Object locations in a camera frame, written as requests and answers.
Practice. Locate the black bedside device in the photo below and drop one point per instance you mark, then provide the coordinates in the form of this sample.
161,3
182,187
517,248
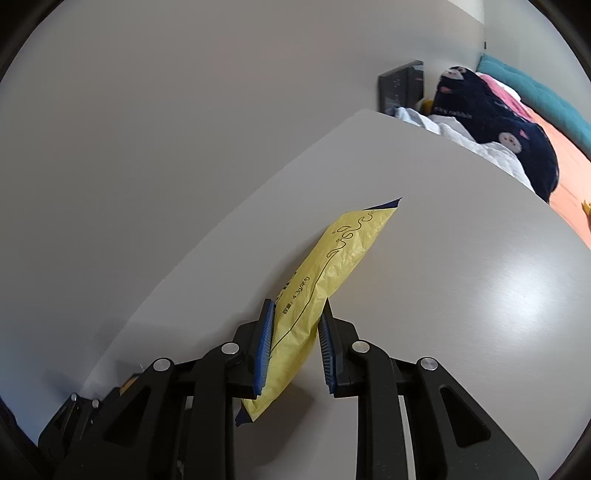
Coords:
401,87

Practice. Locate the dark navy patterned blanket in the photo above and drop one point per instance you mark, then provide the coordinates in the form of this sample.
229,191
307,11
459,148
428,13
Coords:
462,94

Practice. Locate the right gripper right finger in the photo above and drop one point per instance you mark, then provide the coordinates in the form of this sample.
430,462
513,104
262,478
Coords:
415,420

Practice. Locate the white bedding cloth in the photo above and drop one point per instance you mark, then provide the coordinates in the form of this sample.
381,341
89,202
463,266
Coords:
453,130

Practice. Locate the teal long pillow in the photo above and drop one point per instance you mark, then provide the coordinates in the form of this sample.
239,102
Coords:
553,108

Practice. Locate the yellow snack wrapper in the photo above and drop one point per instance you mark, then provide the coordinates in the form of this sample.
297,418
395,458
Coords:
300,303

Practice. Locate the yellow plush duck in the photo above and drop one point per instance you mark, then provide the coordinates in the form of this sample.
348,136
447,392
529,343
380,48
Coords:
587,207

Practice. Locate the pink bed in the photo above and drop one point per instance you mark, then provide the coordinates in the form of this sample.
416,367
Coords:
572,195

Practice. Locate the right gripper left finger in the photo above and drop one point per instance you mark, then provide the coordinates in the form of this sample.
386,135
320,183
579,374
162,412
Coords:
190,428

